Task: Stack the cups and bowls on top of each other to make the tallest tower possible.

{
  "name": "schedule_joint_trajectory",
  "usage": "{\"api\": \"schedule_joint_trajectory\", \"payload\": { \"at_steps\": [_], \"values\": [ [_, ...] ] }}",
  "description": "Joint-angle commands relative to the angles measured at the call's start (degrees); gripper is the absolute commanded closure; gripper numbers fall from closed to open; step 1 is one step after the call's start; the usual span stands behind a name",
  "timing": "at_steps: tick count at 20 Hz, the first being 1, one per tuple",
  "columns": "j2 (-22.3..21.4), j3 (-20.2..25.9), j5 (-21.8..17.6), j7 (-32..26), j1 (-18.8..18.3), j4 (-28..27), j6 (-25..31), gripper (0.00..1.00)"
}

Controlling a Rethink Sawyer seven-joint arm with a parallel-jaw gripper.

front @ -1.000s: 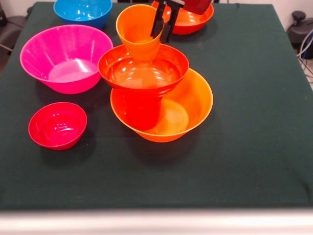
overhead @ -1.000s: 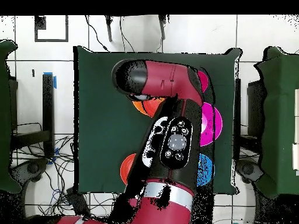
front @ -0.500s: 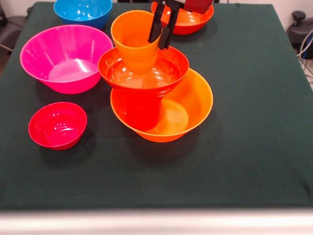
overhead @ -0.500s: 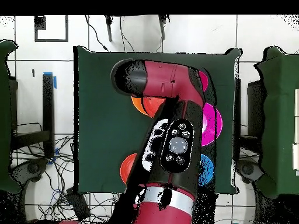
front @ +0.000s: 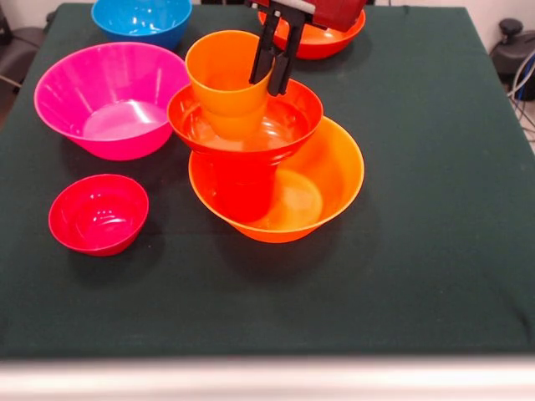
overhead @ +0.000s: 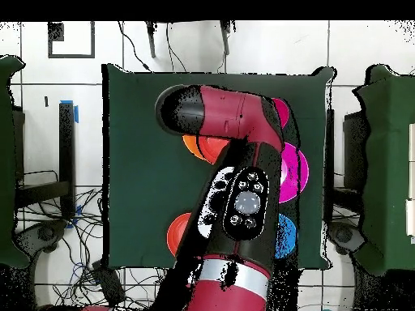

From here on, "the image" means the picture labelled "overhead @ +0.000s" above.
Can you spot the large pink bowl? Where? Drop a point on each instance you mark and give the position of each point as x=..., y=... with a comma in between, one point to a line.
x=293, y=175

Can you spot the large orange bowl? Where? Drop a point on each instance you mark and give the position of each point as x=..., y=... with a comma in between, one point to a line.
x=190, y=144

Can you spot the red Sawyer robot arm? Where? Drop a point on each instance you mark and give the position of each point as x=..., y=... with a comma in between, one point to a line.
x=233, y=113

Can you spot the small crimson bowl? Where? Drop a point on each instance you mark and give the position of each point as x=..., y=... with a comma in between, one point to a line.
x=281, y=111

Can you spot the black stand with blue tape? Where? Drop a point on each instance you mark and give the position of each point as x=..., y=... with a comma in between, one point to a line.
x=66, y=145

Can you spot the large blue bowl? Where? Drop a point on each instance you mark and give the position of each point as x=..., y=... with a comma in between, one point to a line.
x=287, y=236

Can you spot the black square frame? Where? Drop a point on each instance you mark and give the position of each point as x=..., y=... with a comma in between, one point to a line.
x=92, y=42

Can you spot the dark green tablecloth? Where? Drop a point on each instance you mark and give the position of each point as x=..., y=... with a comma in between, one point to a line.
x=146, y=178

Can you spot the black power brick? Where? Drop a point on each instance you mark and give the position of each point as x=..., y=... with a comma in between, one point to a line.
x=108, y=285

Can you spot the red-orange plastic bowl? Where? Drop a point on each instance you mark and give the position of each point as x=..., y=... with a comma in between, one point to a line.
x=212, y=147
x=176, y=235

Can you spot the green cloth side table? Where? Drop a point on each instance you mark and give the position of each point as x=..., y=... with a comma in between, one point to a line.
x=385, y=162
x=6, y=162

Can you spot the black tripod leg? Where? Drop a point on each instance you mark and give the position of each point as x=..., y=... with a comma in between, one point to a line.
x=151, y=42
x=226, y=39

